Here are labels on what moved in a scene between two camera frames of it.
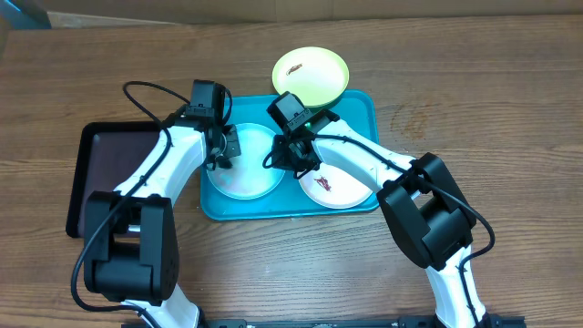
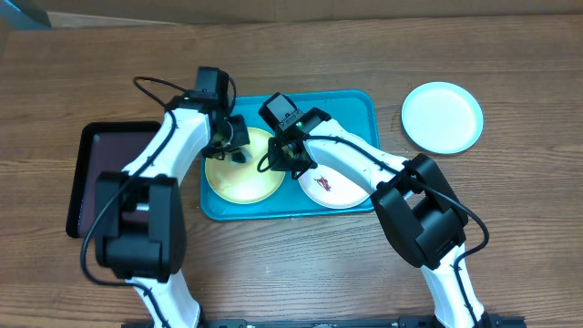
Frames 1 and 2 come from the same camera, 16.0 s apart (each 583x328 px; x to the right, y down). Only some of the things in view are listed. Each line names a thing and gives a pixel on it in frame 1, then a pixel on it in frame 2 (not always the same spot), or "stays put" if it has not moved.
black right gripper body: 287,158 stays put
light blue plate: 249,179 → 442,117
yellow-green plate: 314,75 → 241,182
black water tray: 106,156 stays put
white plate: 332,188 stays put
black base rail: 418,322 stays put
